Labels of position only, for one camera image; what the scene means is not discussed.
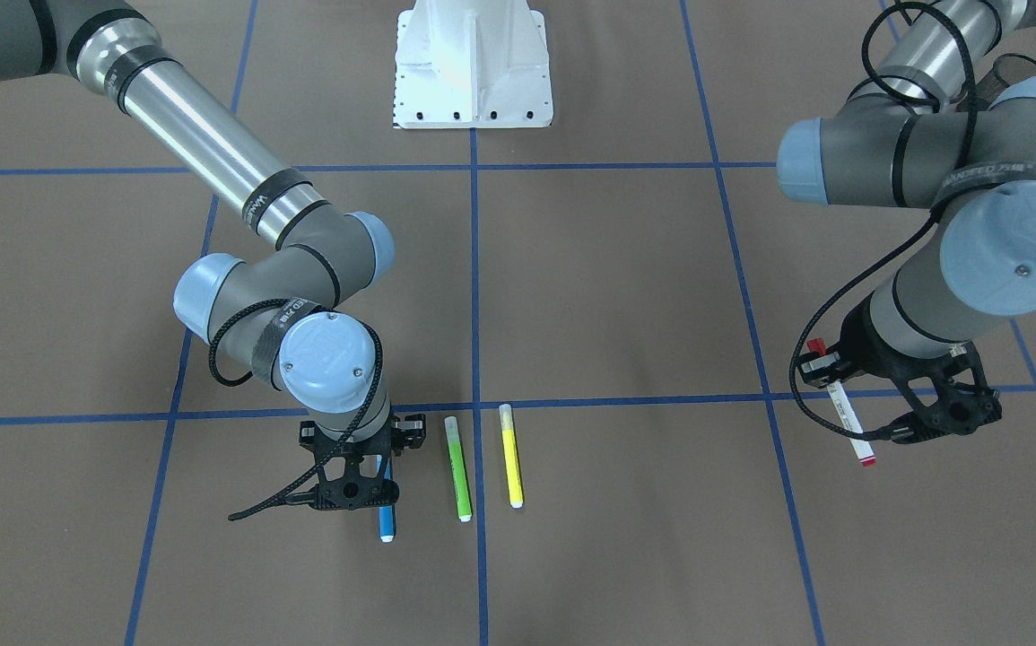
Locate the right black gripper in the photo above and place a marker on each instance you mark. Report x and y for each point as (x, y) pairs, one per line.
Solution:
(406, 435)

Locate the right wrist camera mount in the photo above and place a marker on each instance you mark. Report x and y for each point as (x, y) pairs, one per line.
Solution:
(363, 484)

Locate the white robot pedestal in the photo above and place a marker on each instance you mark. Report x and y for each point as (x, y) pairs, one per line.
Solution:
(472, 64)

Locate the black mesh cup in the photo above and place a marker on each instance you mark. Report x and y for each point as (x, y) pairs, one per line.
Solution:
(1006, 70)

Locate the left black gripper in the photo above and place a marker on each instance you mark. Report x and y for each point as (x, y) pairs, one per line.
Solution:
(860, 343)

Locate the green highlighter pen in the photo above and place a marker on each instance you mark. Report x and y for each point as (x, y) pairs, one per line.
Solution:
(457, 466)

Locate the red and white marker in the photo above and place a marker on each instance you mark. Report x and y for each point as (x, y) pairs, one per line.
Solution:
(848, 418)

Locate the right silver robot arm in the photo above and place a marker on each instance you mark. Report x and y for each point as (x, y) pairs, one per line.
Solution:
(96, 223)

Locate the yellow highlighter pen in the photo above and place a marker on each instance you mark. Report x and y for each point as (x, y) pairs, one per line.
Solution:
(511, 458)

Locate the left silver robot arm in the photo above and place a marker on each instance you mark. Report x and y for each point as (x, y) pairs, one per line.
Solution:
(921, 133)

